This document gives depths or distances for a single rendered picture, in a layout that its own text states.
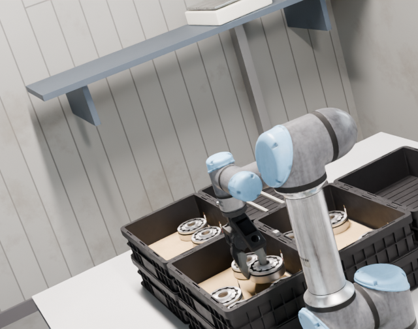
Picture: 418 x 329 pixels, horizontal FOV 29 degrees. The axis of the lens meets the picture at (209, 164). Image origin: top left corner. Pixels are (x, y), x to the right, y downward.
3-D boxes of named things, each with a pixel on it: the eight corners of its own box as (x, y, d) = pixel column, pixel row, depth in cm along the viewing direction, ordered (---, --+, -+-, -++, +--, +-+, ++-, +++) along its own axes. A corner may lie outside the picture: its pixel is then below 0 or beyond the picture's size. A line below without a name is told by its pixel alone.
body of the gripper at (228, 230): (250, 234, 227) (238, 196, 223) (262, 243, 219) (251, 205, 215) (226, 245, 225) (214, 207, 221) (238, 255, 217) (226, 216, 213)
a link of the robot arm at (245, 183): (271, 163, 201) (251, 155, 211) (232, 180, 198) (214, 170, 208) (278, 191, 204) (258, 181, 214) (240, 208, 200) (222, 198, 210)
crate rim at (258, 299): (326, 268, 208) (324, 260, 207) (229, 321, 198) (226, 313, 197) (253, 228, 243) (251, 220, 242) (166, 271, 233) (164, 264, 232)
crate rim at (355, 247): (415, 220, 218) (413, 212, 217) (326, 268, 208) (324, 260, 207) (332, 188, 253) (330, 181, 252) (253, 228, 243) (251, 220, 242)
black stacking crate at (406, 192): (501, 205, 231) (494, 170, 227) (422, 250, 221) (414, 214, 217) (411, 177, 266) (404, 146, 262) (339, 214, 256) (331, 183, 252)
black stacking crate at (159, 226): (260, 254, 246) (250, 222, 242) (176, 298, 236) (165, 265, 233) (205, 221, 281) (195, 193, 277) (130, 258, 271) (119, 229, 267)
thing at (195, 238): (226, 234, 256) (225, 232, 256) (197, 246, 254) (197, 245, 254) (215, 224, 265) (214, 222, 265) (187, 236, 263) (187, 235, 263)
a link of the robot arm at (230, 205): (247, 191, 214) (220, 203, 212) (251, 206, 215) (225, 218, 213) (236, 184, 220) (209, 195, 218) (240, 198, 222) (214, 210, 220)
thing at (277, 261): (289, 265, 220) (289, 263, 220) (257, 279, 217) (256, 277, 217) (273, 253, 229) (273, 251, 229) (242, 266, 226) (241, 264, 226)
